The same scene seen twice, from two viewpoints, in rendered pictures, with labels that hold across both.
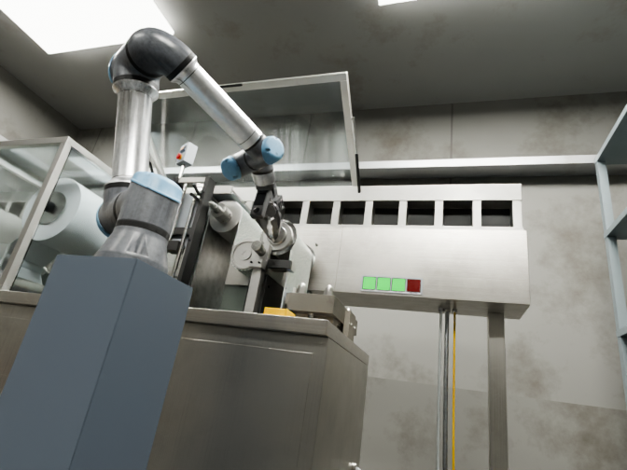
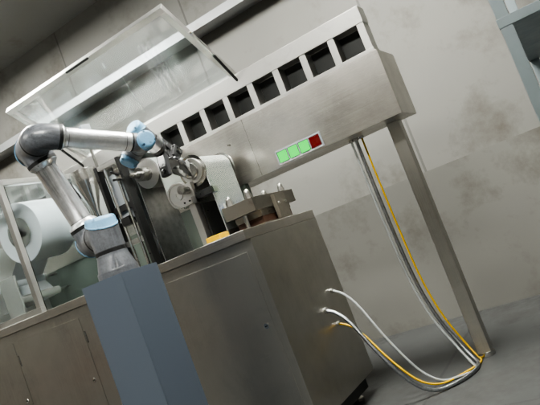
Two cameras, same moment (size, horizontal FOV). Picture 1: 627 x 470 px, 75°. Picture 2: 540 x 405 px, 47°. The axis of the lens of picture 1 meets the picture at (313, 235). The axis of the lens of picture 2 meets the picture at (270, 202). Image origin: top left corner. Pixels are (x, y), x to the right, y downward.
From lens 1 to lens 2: 1.39 m
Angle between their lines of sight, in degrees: 19
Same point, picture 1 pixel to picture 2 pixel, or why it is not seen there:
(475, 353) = (439, 128)
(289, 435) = (259, 302)
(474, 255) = (347, 92)
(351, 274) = (267, 155)
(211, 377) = (201, 294)
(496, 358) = (406, 158)
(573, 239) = not seen: outside the picture
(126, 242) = (108, 264)
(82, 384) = (137, 337)
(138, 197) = (96, 237)
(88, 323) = (120, 312)
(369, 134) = not seen: outside the picture
